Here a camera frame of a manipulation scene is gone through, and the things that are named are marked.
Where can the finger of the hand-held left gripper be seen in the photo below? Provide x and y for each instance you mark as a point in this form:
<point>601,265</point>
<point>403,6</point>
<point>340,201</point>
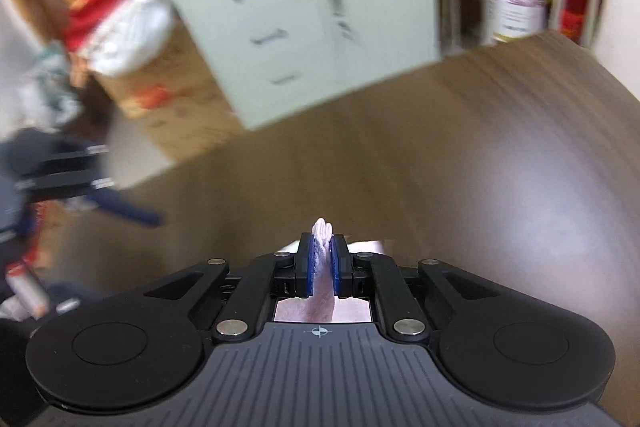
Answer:
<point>125,207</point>

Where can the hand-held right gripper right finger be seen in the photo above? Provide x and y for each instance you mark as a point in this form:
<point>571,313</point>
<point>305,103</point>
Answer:
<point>336,267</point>

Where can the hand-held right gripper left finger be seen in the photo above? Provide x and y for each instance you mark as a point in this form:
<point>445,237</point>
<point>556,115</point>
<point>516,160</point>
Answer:
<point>310,267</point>

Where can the pink towel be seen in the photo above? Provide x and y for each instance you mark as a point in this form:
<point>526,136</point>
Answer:
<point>322,257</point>

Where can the white teal plastic bag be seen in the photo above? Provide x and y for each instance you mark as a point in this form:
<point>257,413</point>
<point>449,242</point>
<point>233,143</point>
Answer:
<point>50,87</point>

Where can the red plastic bag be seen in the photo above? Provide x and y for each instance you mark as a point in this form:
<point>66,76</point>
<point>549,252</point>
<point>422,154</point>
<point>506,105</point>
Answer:
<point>92,4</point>

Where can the grey metal cabinet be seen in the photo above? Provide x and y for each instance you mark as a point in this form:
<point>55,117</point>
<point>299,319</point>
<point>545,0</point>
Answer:
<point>280,7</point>

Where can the white printed sack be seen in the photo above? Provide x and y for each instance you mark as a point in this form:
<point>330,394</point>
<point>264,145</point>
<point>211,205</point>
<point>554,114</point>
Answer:
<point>515,12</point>

